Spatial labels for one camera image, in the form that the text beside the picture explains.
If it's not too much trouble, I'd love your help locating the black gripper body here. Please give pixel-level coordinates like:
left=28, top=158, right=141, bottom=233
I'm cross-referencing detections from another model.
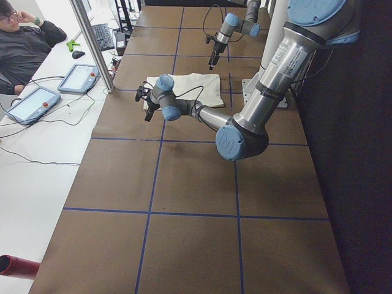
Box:
left=213, top=40, right=226, bottom=54
left=146, top=98, right=159, bottom=112

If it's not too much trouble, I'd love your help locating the cream long-sleeve cat shirt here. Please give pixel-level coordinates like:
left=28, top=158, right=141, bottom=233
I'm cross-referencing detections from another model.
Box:
left=143, top=73, right=224, bottom=108

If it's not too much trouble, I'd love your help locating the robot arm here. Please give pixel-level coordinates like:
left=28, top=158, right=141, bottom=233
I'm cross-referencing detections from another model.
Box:
left=205, top=0, right=261, bottom=70
left=135, top=1, right=361, bottom=161

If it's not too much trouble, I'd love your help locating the upper teach pendant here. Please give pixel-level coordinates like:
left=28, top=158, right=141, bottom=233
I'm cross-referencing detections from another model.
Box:
left=57, top=64, right=100, bottom=94

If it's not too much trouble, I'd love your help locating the teach pendant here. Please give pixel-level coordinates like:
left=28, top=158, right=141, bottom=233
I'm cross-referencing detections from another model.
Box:
left=6, top=86, right=61, bottom=125
left=57, top=64, right=100, bottom=94

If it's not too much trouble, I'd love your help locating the black keyboard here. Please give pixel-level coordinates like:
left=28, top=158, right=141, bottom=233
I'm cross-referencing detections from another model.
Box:
left=91, top=24, right=115, bottom=51

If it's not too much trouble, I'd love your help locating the black computer mouse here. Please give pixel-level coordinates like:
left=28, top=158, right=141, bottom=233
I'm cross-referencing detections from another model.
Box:
left=72, top=50, right=85, bottom=59

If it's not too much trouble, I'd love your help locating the brown paper table cover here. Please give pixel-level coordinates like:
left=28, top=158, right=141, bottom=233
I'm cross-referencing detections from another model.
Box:
left=31, top=6, right=349, bottom=293

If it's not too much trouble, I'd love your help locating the green hand tool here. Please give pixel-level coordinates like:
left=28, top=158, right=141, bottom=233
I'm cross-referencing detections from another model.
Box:
left=66, top=39, right=80, bottom=52

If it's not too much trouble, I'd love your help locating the lower teach pendant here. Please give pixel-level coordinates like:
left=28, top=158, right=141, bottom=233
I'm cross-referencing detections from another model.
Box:
left=6, top=86, right=61, bottom=125

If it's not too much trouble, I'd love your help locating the seated person in black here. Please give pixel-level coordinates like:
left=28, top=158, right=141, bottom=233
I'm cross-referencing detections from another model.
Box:
left=1, top=1, right=67, bottom=96

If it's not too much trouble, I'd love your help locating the red cylinder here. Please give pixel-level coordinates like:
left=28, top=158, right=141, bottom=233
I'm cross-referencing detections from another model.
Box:
left=1, top=255, right=40, bottom=280

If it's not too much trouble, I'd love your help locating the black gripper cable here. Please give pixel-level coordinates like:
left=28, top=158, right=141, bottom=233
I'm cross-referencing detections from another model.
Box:
left=202, top=4, right=246, bottom=43
left=174, top=85, right=205, bottom=115

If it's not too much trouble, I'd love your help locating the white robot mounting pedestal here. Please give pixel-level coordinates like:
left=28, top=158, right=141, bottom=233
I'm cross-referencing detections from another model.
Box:
left=242, top=0, right=288, bottom=104

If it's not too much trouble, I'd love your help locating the aluminium frame post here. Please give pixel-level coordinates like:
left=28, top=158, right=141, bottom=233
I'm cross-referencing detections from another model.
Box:
left=70, top=0, right=115, bottom=93

